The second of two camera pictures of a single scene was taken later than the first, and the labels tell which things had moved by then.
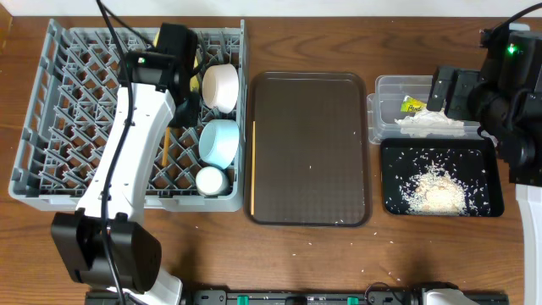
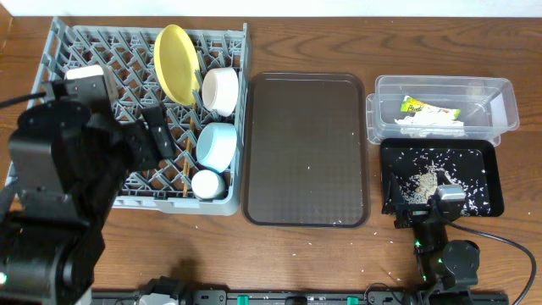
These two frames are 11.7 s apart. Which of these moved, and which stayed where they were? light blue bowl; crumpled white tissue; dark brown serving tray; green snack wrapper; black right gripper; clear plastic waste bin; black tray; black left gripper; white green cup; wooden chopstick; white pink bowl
Moved: white green cup; black right gripper; wooden chopstick; black left gripper
Stayed: light blue bowl; dark brown serving tray; crumpled white tissue; green snack wrapper; black tray; white pink bowl; clear plastic waste bin
